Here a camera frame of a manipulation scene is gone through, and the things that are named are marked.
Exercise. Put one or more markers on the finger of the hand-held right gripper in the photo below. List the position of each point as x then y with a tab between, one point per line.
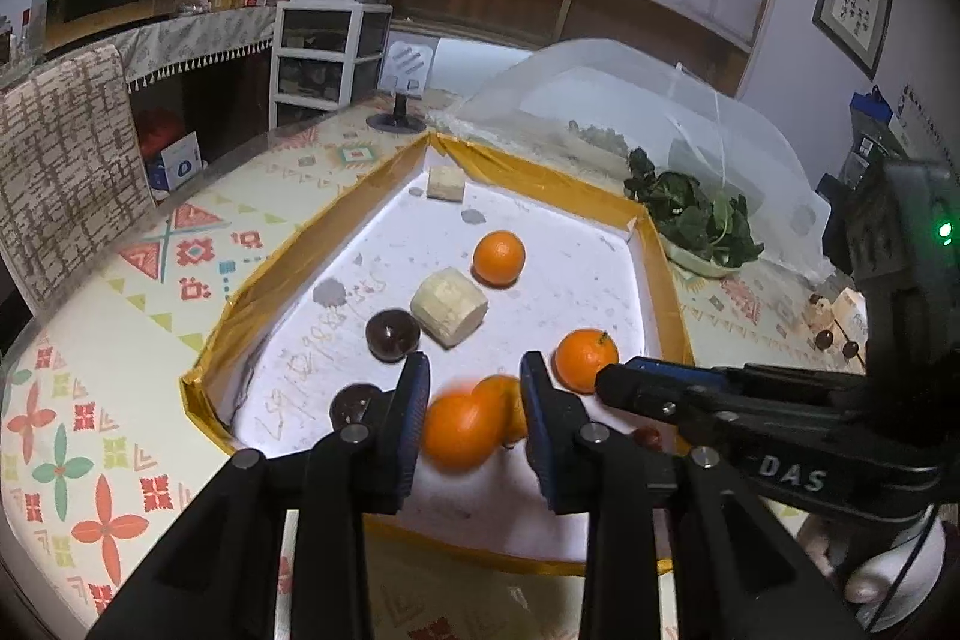
675	366
787	445

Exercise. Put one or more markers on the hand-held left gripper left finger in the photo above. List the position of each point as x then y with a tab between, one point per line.
412	430

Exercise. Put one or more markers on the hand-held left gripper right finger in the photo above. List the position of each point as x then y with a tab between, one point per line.
536	437

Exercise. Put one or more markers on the orange mandarin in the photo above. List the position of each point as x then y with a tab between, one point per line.
586	359
499	257
459	434
514	404

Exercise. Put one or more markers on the dark red jujube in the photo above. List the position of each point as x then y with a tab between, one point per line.
646	437
850	349

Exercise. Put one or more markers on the pale sugarcane chunk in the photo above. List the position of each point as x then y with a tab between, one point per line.
448	306
821	312
446	183

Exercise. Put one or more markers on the yellow-edged white box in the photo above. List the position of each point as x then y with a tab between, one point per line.
570	220

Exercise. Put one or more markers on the person's right hand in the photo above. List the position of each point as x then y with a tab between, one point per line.
892	565

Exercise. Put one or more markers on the peach white tissue pack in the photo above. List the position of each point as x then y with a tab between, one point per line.
853	312

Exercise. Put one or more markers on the pale green plate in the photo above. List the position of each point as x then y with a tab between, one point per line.
697	261

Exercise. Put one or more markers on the dark leafy greens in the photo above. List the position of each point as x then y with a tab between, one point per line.
690	212

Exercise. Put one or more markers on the white mesh food cover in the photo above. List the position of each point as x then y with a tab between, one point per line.
675	108

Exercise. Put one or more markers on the blue white carton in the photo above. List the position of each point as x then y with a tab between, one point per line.
176	164

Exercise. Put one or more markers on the black stand white card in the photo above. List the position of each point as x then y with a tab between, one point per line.
409	66

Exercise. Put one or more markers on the white plastic drawer unit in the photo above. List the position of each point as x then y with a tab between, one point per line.
330	55

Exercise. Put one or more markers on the red bag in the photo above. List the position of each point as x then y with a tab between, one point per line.
157	130

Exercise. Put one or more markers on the patterned chair back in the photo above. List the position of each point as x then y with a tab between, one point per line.
67	175

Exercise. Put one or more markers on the fringed sideboard cloth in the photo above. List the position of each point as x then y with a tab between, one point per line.
195	36

